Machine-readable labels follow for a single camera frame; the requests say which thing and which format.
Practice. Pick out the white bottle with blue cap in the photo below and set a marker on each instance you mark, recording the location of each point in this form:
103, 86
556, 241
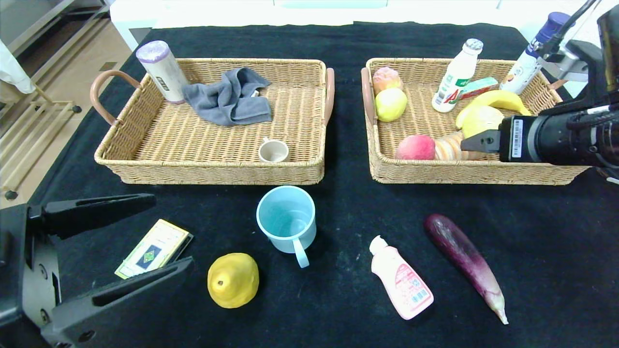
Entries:
520, 72

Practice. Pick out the green and red small box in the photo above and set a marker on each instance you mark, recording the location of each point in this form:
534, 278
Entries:
481, 88

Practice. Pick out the grey cloth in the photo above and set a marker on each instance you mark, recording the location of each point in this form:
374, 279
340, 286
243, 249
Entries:
227, 100

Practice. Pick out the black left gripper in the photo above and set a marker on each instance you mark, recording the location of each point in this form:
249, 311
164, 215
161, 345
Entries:
35, 270

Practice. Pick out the white table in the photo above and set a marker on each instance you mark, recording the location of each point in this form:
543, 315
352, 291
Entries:
217, 12

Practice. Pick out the yellow pear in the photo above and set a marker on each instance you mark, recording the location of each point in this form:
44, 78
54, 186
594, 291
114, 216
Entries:
233, 282

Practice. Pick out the sliced bread loaf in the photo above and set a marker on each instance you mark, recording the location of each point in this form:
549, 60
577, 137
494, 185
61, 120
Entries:
449, 147

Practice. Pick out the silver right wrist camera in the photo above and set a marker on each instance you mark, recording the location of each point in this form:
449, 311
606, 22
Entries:
575, 63

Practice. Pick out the white hanging fabric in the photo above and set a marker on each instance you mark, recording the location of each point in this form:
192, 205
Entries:
12, 72

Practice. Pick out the white canister with purple lid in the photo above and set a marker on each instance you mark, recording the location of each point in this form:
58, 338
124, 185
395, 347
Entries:
166, 76

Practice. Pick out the yellow green apple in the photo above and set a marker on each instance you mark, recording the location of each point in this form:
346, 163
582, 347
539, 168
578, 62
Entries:
390, 105

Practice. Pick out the pink orange pastry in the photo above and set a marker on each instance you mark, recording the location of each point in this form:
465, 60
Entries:
386, 79

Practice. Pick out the pink plastic bottle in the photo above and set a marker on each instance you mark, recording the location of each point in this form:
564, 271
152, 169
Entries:
401, 280

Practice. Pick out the yellow banana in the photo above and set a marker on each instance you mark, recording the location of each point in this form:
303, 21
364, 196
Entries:
503, 98

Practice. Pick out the white milk bottle grey cap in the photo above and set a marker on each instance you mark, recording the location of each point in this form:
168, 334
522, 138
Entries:
454, 77

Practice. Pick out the light blue plastic mug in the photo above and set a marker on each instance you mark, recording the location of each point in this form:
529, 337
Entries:
285, 217

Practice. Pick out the black table cloth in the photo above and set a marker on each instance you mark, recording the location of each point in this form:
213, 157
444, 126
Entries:
338, 299

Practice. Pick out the small beige cup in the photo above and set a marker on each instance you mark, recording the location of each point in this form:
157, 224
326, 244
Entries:
274, 153

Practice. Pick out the red peach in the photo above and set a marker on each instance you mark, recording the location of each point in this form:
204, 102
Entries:
416, 148

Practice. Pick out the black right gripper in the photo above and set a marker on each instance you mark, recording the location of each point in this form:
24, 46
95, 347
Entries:
515, 138

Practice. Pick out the large yellow lemon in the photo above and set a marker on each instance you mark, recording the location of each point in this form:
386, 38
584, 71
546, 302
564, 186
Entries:
481, 120

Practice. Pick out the purple eggplant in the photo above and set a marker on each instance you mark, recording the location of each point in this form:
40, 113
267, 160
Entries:
459, 251

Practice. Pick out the yellow green card box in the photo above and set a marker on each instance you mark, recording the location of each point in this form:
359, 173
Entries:
154, 241

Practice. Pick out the gold metal rack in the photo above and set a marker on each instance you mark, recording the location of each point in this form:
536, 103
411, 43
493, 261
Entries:
53, 103

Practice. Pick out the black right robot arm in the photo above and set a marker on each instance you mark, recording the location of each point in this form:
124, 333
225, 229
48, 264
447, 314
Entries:
570, 137

